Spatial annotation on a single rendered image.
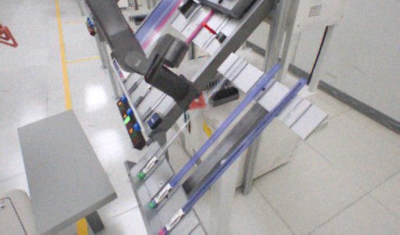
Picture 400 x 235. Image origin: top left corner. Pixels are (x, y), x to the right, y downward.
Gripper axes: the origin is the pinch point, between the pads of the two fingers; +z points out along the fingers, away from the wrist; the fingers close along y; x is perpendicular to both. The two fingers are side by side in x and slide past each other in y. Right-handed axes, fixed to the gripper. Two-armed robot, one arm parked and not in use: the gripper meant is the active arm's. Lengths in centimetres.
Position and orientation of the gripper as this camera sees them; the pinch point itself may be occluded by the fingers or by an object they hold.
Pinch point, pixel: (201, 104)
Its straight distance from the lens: 67.7
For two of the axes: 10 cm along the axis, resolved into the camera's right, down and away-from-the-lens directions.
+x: -6.4, 7.6, 1.2
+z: 6.0, 3.9, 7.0
